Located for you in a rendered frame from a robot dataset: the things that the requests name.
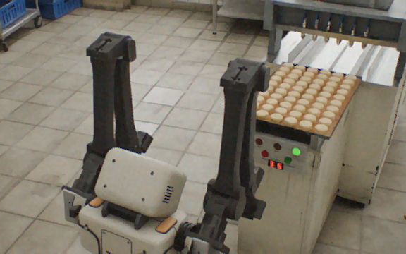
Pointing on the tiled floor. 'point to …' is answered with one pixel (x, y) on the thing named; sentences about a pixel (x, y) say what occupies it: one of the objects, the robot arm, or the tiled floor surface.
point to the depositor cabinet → (362, 109)
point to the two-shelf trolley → (10, 25)
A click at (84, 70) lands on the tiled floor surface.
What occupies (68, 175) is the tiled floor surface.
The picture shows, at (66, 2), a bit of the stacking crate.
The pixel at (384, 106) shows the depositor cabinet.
